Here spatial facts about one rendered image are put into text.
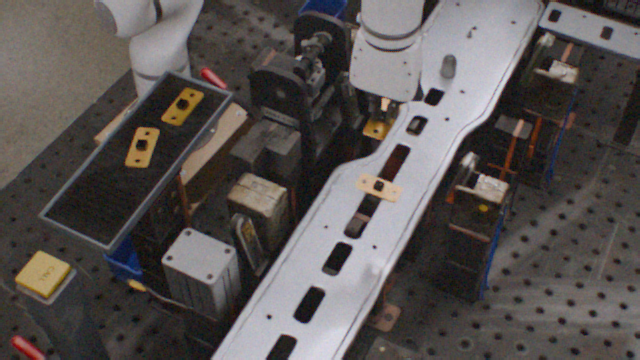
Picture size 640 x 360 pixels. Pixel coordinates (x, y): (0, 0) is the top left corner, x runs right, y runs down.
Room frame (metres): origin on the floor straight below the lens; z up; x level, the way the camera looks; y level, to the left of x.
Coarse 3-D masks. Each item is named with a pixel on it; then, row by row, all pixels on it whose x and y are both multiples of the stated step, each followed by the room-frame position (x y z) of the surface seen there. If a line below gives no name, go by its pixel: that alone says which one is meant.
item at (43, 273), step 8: (40, 256) 0.69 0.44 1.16; (48, 256) 0.69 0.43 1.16; (32, 264) 0.68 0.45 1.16; (40, 264) 0.68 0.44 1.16; (48, 264) 0.68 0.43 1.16; (56, 264) 0.68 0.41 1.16; (64, 264) 0.68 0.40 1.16; (24, 272) 0.66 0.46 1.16; (32, 272) 0.66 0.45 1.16; (40, 272) 0.66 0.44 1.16; (48, 272) 0.66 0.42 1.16; (56, 272) 0.66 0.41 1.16; (64, 272) 0.66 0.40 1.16; (16, 280) 0.65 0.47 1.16; (24, 280) 0.65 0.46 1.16; (32, 280) 0.65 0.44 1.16; (40, 280) 0.65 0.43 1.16; (48, 280) 0.65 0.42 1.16; (56, 280) 0.65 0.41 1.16; (32, 288) 0.63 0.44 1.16; (40, 288) 0.63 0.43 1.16; (48, 288) 0.63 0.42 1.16; (48, 296) 0.63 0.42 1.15
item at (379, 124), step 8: (384, 104) 0.93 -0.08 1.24; (384, 112) 0.91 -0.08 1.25; (368, 120) 0.90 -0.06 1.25; (376, 120) 0.90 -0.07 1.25; (384, 120) 0.89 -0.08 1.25; (392, 120) 0.90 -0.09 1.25; (368, 128) 0.88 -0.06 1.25; (376, 128) 0.88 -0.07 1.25; (384, 128) 0.88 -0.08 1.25; (376, 136) 0.86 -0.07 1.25; (384, 136) 0.86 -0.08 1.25
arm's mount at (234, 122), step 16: (240, 112) 1.32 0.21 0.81; (112, 128) 1.26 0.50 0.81; (224, 128) 1.27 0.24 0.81; (240, 128) 1.28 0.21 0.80; (208, 144) 1.22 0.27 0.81; (224, 144) 1.23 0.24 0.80; (192, 160) 1.17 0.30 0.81; (208, 160) 1.18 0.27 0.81; (224, 160) 1.22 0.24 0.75; (192, 176) 1.13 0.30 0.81; (208, 176) 1.17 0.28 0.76; (224, 176) 1.21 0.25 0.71; (192, 192) 1.12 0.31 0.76; (208, 192) 1.16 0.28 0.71; (192, 208) 1.12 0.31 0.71
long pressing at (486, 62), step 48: (480, 0) 1.49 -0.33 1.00; (528, 0) 1.50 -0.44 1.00; (432, 48) 1.33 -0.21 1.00; (480, 48) 1.33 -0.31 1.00; (480, 96) 1.19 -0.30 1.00; (384, 144) 1.06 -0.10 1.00; (432, 144) 1.06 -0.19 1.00; (336, 192) 0.94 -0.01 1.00; (432, 192) 0.95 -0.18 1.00; (288, 240) 0.83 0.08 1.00; (336, 240) 0.84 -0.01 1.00; (384, 240) 0.84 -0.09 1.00; (288, 288) 0.74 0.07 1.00; (336, 288) 0.74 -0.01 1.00; (240, 336) 0.65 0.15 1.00; (336, 336) 0.65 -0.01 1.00
